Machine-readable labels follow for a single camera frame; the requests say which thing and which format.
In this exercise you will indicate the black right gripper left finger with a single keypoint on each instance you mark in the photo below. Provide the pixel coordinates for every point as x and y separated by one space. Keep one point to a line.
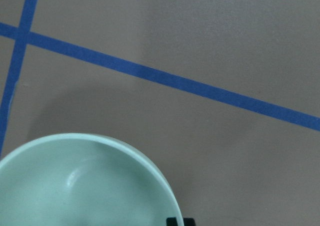
171 221

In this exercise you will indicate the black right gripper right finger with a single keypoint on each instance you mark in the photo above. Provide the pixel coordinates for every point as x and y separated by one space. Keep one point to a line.
189 222

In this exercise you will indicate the green bowl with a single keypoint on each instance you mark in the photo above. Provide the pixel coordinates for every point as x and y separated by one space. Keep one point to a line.
83 179

